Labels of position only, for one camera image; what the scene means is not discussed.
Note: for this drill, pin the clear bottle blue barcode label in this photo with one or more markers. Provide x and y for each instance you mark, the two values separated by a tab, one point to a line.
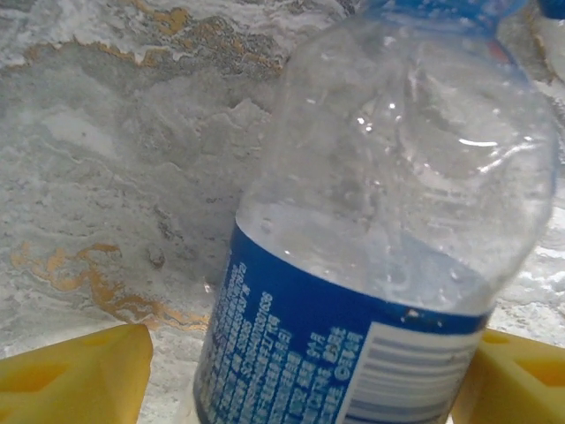
309	309

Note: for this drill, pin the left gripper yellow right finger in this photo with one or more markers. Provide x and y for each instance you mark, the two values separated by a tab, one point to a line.
521	388

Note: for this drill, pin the loose blue bottle cap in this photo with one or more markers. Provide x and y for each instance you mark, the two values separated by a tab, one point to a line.
554	6

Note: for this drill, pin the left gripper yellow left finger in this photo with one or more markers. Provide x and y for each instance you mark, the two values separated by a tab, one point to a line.
66	384

